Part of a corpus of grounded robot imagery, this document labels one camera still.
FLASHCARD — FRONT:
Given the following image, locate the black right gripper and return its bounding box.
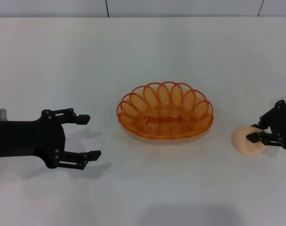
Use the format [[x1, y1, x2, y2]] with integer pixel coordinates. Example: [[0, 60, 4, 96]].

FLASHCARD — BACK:
[[246, 99, 286, 150]]

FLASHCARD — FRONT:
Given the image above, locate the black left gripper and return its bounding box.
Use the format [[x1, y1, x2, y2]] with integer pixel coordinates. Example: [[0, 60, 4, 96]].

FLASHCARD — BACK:
[[0, 108, 102, 170]]

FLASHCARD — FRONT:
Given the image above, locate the pale round bread bun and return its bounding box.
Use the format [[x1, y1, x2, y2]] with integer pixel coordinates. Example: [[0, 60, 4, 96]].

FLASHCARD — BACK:
[[231, 125, 266, 156]]

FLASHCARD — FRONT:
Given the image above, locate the orange wire basket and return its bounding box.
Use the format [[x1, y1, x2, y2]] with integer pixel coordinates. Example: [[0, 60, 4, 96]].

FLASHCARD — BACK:
[[116, 81, 214, 139]]

